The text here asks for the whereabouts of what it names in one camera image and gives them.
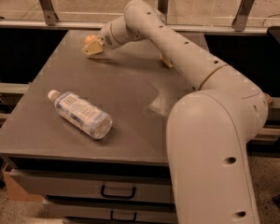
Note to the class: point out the middle metal railing bracket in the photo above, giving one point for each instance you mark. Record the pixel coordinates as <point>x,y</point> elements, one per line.
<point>163,7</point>

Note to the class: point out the clear plastic water bottle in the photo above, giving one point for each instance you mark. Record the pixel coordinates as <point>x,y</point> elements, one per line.
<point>88,118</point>

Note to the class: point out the black upper drawer handle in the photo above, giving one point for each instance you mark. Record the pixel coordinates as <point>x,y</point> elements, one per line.
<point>120,193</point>

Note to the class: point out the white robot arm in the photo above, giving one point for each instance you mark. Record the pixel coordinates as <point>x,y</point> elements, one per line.
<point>207,129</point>

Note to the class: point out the grey drawer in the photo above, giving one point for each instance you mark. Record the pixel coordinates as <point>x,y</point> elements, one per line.
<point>78,185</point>
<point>101,210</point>

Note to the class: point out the green and yellow sponge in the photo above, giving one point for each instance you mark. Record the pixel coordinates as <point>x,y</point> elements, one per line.
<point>166,61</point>

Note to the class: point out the left metal railing bracket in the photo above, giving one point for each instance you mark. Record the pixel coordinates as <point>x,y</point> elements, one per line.
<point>49,13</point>

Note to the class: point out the black lower drawer handle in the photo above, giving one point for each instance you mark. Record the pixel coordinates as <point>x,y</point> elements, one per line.
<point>123,216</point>

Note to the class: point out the brown cardboard box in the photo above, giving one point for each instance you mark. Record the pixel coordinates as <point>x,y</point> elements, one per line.
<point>15,192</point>

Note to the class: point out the orange fruit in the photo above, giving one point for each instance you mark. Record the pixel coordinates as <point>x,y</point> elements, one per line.
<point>89,39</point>

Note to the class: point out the lower grey drawer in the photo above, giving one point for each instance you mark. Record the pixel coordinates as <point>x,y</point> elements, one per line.
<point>101,210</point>

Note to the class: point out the metal railing bracket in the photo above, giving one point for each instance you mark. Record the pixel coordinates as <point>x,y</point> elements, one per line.
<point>163,7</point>
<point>49,13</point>
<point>240,20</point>

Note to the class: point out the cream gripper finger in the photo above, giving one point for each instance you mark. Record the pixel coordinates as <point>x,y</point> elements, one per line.
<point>92,47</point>

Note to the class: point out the upper grey drawer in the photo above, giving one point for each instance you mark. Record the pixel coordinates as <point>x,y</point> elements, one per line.
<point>78,185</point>

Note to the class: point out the black drawer handle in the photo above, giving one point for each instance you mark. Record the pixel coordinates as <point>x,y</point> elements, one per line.
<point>120,193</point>
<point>123,216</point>

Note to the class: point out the right metal railing bracket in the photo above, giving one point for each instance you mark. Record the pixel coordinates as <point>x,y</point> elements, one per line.
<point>240,20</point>

